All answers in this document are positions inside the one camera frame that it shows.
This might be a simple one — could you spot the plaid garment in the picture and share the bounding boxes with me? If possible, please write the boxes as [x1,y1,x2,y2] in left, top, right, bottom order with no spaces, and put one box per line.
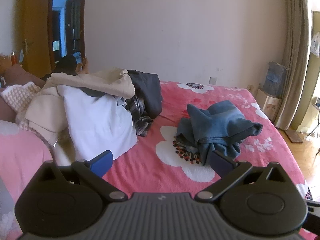
[125,94,154,138]

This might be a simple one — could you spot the wooden door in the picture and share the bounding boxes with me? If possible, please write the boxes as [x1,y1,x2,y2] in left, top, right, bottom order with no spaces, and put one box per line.
[22,0,55,79]

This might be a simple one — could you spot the pale pink quilt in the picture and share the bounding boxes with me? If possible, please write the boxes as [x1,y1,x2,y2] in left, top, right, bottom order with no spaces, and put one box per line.
[0,120,54,230]

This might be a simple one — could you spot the white water dispenser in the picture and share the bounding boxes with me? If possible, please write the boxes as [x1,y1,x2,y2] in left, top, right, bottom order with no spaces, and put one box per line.
[256,87,282,120]

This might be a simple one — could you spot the tripod stand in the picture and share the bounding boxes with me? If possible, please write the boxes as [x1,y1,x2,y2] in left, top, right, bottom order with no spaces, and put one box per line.
[306,111,320,140]

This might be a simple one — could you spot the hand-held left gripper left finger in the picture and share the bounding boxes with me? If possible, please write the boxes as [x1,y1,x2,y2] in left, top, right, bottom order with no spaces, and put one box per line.
[37,150,127,202]

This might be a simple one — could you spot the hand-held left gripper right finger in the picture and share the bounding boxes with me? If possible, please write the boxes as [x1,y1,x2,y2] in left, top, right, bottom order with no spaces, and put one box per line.
[195,150,288,202]

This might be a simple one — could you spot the cream jacket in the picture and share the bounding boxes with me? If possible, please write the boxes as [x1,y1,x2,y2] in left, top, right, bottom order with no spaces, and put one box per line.
[15,87,66,147]

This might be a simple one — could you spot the white garment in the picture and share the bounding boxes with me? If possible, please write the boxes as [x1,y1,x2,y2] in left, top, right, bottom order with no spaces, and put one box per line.
[57,84,138,160]

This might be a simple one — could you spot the blue water bottle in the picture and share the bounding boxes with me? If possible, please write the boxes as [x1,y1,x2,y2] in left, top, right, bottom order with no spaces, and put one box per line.
[264,61,288,98]

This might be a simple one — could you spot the pink white knitted cloth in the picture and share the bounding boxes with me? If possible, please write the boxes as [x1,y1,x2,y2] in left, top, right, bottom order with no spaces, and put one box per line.
[0,81,43,133]

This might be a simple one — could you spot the beige hoodie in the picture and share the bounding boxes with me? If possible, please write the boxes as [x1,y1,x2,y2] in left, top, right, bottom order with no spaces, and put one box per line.
[45,67,137,99]

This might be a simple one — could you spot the blue jeans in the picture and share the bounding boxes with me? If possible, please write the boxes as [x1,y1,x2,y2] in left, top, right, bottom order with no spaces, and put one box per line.
[175,100,263,167]

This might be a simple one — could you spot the pink floral blanket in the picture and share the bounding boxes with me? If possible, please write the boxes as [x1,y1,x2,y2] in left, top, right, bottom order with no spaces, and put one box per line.
[100,80,313,202]

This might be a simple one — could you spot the beige curtain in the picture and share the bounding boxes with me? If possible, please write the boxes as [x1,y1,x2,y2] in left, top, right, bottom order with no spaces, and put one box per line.
[274,0,309,130]

